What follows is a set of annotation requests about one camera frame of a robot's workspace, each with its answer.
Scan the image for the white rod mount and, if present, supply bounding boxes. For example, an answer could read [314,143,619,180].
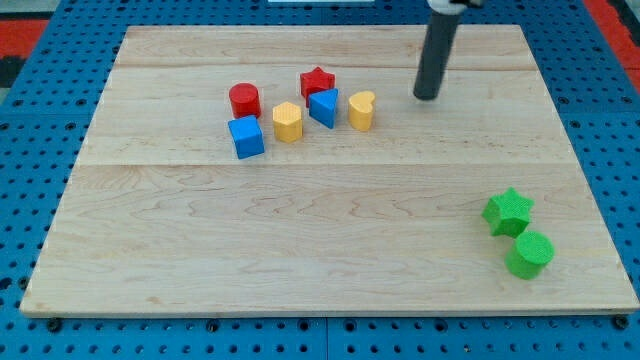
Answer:
[427,0,484,15]

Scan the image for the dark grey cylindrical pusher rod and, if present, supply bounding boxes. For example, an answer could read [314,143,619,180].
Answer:
[413,11,461,101]

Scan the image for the red star block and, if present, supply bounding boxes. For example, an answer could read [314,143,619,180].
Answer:
[299,67,336,107]

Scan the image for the yellow hexagon block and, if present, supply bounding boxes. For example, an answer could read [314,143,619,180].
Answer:
[272,102,303,143]

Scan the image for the green star block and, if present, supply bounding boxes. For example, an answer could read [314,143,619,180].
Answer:
[481,187,535,238]

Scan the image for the yellow heart block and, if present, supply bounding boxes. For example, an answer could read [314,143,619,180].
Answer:
[348,91,376,132]

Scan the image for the blue triangle block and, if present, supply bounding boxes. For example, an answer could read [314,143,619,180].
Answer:
[309,88,339,129]

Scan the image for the red cylinder block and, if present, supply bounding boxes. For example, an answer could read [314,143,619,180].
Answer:
[228,83,262,118]

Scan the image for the blue cube block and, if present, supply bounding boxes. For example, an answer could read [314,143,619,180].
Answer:
[228,115,265,159]

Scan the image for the green cylinder block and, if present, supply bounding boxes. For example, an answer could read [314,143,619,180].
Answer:
[504,231,555,280]

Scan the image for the wooden board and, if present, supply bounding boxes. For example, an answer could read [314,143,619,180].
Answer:
[20,25,639,318]

